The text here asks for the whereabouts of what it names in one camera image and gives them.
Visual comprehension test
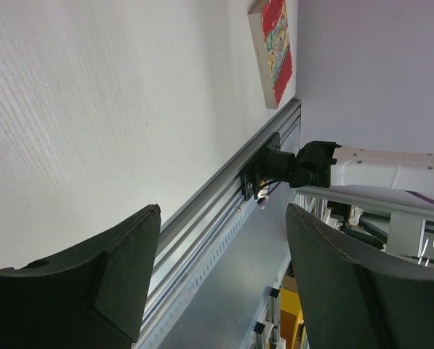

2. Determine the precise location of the yellow box under table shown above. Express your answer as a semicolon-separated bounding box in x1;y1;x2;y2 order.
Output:
280;288;305;349

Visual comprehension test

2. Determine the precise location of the perforated metal cable tray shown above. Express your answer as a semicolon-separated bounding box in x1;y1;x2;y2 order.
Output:
157;184;294;348

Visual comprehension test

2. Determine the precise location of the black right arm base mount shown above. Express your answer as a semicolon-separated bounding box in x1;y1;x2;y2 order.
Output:
239;132;281;201

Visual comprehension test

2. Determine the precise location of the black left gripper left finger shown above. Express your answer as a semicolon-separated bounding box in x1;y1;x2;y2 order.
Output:
0;204;161;348

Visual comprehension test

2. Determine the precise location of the aluminium front rail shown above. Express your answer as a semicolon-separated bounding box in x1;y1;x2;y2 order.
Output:
133;99;301;348

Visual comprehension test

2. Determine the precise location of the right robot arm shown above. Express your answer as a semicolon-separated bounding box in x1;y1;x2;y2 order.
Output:
260;141;434;196

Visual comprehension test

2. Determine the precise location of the red treehouse book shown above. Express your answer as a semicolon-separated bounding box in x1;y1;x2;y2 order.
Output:
248;0;294;110

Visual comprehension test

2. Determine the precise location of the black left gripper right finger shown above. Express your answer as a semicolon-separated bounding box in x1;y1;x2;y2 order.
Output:
286;204;434;348

